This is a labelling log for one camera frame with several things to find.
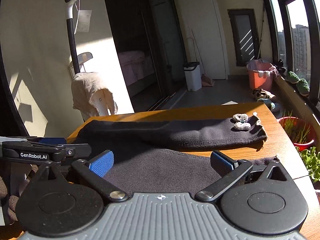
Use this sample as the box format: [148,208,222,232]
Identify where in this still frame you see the black knit sock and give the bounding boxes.
[102,147,279,198]
[75,115,268,152]

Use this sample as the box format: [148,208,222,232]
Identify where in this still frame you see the left gloved hand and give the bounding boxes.
[0,164,39,222]

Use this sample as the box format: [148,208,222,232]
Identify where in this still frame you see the beige cloth on chair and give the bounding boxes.
[71,72,118,119]

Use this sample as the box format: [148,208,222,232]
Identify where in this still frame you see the red plant pot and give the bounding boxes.
[277,116,316,151]

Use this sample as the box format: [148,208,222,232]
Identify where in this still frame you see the green leafy plant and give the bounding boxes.
[296,146,320,183]

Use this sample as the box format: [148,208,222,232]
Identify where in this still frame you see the shoes on floor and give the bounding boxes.
[252,88,281,113]

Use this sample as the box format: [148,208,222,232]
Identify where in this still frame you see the pink dustpan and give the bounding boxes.
[201,74,214,87]

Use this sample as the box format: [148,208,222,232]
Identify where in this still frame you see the pink plastic bucket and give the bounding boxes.
[246,59,279,91]

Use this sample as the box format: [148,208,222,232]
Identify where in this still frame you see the white trash bin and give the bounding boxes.
[183,62,202,92]

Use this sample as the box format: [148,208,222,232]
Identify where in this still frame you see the far green slipper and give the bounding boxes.
[285,71,300,84]

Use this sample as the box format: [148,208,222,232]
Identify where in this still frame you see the black vacuum handle pole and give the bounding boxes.
[65,0,80,74]

